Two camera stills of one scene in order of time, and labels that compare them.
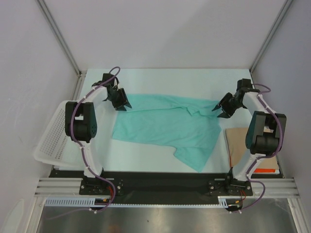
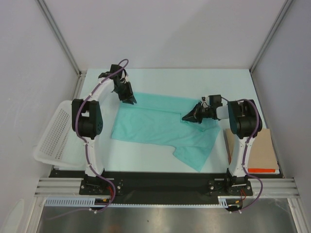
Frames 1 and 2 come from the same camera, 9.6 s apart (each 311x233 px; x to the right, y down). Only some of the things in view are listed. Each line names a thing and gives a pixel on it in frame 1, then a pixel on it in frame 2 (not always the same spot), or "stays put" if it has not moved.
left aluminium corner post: (52, 22) stays put
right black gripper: (223, 103) to (194, 116)
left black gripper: (123, 100) to (129, 94)
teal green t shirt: (191, 126) stays put
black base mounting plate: (125, 188) stays put
